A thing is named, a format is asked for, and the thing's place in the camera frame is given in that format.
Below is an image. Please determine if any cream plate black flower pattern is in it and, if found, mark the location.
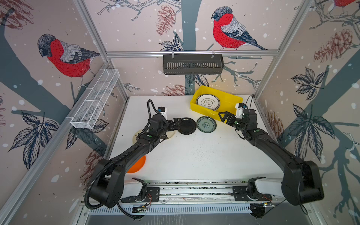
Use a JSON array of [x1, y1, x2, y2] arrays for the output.
[[166, 131, 176, 139]]

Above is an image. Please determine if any black round plate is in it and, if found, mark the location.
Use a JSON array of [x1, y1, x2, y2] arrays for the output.
[[178, 117, 197, 135]]

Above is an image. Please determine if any yellow plastic bin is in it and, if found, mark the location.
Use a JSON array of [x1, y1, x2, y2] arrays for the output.
[[190, 86, 243, 121]]

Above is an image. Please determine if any teal patterned small plate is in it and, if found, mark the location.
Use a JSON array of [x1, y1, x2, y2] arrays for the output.
[[196, 116, 217, 133]]

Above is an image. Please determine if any white plate thin green rim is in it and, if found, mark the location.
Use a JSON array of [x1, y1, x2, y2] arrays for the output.
[[196, 94, 221, 111]]

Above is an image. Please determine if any cream plate red seal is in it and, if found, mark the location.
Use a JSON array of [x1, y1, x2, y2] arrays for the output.
[[132, 130, 142, 144]]

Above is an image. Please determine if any orange plate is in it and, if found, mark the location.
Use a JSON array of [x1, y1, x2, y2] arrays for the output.
[[127, 156, 146, 173]]

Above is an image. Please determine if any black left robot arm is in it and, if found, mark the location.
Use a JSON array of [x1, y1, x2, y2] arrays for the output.
[[84, 114, 181, 210]]

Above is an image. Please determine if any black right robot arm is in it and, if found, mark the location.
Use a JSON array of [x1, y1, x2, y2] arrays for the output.
[[218, 109, 324, 206]]

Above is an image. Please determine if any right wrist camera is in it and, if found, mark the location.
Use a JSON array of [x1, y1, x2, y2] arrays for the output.
[[235, 103, 248, 119]]

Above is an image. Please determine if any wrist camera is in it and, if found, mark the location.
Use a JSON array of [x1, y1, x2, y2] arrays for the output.
[[157, 106, 167, 120], [235, 103, 248, 119]]

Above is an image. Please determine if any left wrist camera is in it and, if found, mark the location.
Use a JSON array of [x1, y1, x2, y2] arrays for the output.
[[157, 106, 167, 120]]

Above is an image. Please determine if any black hanging wire basket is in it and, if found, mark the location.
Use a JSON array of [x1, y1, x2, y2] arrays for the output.
[[163, 54, 224, 75]]

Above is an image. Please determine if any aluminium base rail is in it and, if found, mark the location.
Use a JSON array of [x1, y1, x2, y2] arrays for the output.
[[81, 179, 313, 216]]

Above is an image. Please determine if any white wire mesh basket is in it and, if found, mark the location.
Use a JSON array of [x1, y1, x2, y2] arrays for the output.
[[70, 68, 120, 129]]

